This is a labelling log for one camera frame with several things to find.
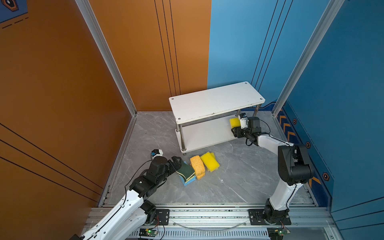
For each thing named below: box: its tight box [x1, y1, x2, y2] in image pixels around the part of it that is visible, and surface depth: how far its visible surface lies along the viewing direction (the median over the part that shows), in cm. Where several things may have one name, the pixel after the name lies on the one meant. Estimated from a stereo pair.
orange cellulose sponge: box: [190, 155, 206, 180], surface depth 87 cm
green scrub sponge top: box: [176, 159, 196, 183], surface depth 83 cm
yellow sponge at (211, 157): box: [208, 152, 217, 162], surface depth 93 cm
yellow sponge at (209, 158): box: [200, 151, 220, 173], surface depth 91 cm
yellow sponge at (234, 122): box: [229, 117, 241, 129], surface depth 101 cm
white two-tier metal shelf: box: [168, 81, 266, 155], surface depth 83 cm
